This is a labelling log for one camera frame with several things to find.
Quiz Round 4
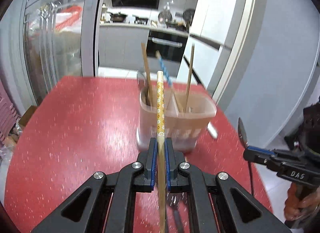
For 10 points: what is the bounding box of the floral yellow bamboo chopstick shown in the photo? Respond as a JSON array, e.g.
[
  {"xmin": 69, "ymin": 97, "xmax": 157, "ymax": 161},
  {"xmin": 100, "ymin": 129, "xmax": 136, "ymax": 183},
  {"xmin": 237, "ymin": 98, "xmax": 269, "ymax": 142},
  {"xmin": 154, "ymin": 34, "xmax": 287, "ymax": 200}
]
[{"xmin": 156, "ymin": 71, "xmax": 166, "ymax": 233}]

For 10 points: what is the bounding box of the large dark translucent spoon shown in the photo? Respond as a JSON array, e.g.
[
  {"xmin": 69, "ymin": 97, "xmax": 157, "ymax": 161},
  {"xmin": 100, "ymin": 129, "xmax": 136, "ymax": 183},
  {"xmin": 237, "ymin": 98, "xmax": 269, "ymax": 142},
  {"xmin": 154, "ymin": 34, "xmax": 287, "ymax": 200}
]
[{"xmin": 167, "ymin": 193, "xmax": 184, "ymax": 232}]

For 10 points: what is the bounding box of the gloved orange hand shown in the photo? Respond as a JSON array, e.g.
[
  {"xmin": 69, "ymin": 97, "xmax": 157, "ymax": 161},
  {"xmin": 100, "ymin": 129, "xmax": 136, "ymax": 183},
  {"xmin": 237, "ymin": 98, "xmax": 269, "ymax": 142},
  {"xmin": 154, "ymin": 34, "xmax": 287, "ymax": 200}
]
[{"xmin": 284, "ymin": 183, "xmax": 319, "ymax": 221}]

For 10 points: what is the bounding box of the beige plastic cutlery holder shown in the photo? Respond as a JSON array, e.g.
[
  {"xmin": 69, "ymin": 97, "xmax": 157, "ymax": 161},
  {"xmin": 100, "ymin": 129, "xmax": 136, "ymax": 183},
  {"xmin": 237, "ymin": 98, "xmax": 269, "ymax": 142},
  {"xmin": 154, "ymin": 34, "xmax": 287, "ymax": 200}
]
[{"xmin": 137, "ymin": 88, "xmax": 217, "ymax": 152}]

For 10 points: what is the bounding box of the plain bamboo chopstick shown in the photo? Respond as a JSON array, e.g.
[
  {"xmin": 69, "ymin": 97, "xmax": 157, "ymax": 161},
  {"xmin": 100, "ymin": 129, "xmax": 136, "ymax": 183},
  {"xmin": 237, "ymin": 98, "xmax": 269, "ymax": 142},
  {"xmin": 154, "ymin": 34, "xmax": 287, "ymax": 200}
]
[{"xmin": 183, "ymin": 44, "xmax": 195, "ymax": 113}]

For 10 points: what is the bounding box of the pink plastic stool stack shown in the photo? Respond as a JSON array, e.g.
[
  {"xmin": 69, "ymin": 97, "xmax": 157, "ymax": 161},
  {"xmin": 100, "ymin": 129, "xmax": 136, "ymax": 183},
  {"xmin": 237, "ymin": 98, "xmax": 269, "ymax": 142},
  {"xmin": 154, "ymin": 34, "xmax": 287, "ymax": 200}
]
[{"xmin": 0, "ymin": 83, "xmax": 19, "ymax": 146}]

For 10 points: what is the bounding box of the black built-in oven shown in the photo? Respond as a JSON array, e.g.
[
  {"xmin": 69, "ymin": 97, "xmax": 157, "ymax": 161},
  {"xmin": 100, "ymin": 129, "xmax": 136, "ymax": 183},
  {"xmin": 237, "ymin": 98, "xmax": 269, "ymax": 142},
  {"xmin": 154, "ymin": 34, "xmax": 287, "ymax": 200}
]
[{"xmin": 146, "ymin": 30, "xmax": 188, "ymax": 62}]

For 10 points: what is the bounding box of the white refrigerator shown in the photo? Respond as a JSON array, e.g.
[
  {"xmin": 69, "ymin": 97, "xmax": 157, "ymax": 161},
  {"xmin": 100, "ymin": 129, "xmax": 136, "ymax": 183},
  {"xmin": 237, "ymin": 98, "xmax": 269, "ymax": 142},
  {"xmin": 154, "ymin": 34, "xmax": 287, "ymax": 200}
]
[{"xmin": 177, "ymin": 0, "xmax": 264, "ymax": 101}]

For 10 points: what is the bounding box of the blue patterned chopstick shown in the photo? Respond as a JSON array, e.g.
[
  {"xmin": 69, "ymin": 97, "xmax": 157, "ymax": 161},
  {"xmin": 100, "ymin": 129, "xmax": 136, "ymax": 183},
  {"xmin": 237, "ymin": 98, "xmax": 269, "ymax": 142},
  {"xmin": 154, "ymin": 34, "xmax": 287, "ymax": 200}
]
[{"xmin": 156, "ymin": 51, "xmax": 172, "ymax": 88}]

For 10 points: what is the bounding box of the black wok on stove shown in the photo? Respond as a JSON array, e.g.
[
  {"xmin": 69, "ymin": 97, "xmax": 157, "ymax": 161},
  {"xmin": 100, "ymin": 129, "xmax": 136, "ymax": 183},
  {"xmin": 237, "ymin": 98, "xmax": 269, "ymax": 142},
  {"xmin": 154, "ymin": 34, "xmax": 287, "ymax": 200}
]
[{"xmin": 109, "ymin": 12, "xmax": 127, "ymax": 23}]

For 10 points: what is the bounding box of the glass sliding door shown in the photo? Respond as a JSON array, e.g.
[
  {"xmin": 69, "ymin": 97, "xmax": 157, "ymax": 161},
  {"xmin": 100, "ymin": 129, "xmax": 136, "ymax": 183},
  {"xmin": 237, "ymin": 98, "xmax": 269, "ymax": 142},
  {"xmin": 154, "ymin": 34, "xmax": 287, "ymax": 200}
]
[{"xmin": 22, "ymin": 0, "xmax": 103, "ymax": 105}]

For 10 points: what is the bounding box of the white handled fork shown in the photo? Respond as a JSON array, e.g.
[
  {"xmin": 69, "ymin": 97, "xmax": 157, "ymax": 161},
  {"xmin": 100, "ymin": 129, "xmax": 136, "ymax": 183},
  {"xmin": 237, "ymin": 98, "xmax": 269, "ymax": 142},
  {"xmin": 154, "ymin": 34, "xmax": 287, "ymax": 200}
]
[{"xmin": 207, "ymin": 122, "xmax": 218, "ymax": 140}]

